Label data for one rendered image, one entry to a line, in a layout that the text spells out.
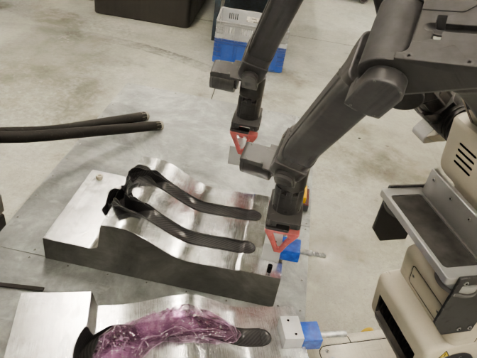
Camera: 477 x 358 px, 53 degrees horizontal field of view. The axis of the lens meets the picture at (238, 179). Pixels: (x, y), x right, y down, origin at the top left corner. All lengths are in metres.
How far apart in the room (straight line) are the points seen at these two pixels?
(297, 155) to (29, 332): 0.51
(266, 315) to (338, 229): 1.64
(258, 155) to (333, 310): 1.38
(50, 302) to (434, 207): 0.75
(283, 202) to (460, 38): 0.53
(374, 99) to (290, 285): 0.69
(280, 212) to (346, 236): 1.63
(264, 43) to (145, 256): 0.49
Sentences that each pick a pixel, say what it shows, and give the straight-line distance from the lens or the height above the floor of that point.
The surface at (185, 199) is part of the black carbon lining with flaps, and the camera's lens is 1.11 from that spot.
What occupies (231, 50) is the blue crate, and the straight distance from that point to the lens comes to 4.10.
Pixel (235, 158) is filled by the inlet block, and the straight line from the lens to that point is 1.21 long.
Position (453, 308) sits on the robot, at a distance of 0.96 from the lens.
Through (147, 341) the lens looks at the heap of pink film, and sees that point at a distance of 0.85.
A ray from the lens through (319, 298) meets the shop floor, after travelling 2.19.
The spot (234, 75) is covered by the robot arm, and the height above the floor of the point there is 1.15.
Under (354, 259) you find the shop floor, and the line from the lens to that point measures 2.43.
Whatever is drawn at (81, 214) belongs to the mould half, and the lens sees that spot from 1.13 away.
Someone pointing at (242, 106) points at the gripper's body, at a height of 1.08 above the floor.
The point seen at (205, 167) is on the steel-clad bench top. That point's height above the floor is 0.80.
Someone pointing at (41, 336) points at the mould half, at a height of 0.91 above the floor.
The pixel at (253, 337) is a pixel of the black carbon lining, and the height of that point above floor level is 0.85.
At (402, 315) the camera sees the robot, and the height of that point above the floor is 0.79.
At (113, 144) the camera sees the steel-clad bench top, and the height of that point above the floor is 0.80.
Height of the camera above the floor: 1.59
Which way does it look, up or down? 36 degrees down
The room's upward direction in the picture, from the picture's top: 10 degrees clockwise
